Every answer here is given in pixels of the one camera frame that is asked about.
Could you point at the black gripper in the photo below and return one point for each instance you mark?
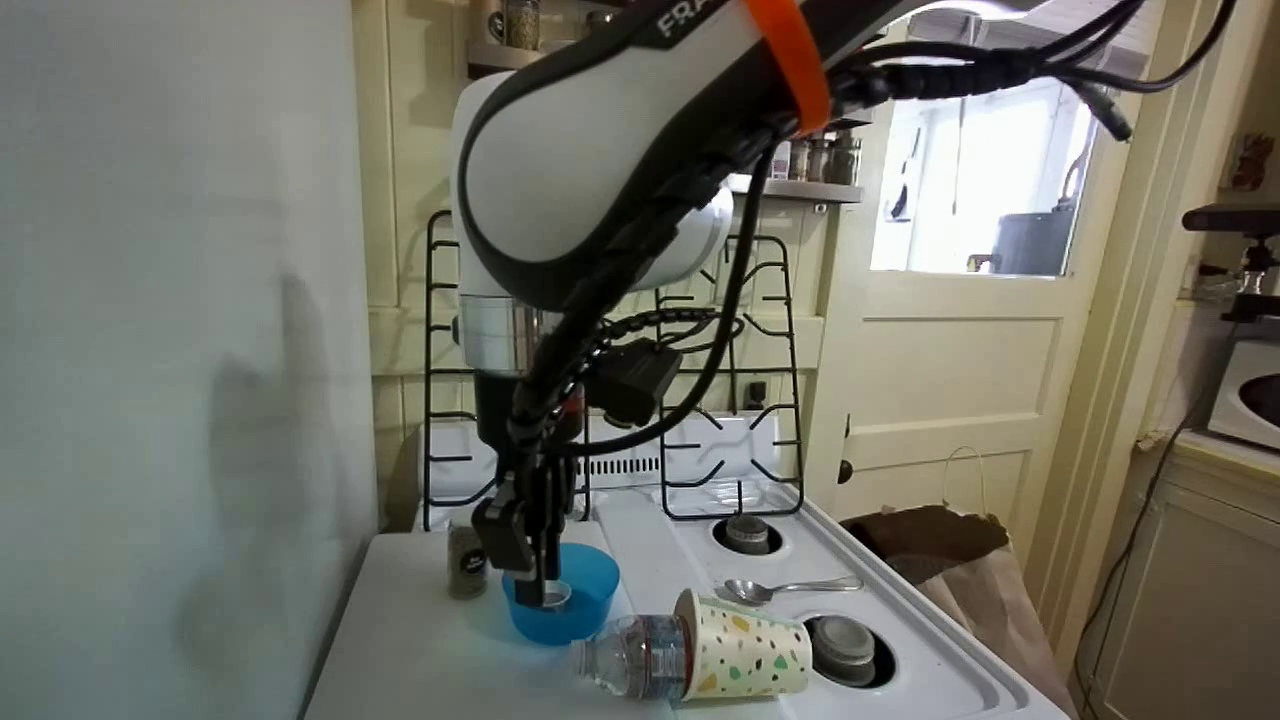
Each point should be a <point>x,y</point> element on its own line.
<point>516,520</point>

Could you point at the clear plastic water bottle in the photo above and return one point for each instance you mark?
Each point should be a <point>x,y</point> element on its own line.
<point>636,657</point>

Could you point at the dotted paper cup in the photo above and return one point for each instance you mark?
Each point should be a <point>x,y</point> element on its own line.
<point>740,653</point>

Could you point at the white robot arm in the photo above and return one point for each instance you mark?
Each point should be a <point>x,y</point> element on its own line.
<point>580,169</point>

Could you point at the small metal shaker tin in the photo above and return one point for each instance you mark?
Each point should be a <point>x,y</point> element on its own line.
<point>465,563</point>

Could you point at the blue plastic bowl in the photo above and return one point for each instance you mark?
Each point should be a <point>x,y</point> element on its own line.
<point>588,580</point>

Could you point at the white gas stove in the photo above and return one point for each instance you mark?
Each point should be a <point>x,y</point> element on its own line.
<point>409,650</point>

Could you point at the left black stove grate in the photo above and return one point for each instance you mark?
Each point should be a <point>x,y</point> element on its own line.
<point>469,329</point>

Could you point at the black stove grate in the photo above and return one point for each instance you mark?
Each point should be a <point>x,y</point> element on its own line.
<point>740,445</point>
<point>469,329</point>

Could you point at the rear stove burner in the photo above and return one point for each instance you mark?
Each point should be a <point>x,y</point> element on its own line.
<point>750,537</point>

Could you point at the stove burner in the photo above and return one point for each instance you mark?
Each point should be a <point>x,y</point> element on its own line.
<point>851,653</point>
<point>750,537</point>

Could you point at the right black stove grate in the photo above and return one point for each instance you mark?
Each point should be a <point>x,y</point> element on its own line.
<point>740,445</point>

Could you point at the metal spoon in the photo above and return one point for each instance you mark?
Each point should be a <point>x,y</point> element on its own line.
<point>759,593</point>

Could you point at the front stove burner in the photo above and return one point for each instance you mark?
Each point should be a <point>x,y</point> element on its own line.
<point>851,653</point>

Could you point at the brown paper bag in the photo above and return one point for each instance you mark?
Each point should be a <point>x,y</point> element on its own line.
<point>966,564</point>

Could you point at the cream door with window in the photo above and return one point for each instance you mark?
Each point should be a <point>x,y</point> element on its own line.
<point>957,300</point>

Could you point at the cream cabinet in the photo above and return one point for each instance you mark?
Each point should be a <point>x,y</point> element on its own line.
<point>1190,624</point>

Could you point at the white microwave oven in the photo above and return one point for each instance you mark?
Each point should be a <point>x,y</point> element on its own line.
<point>1244,398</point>

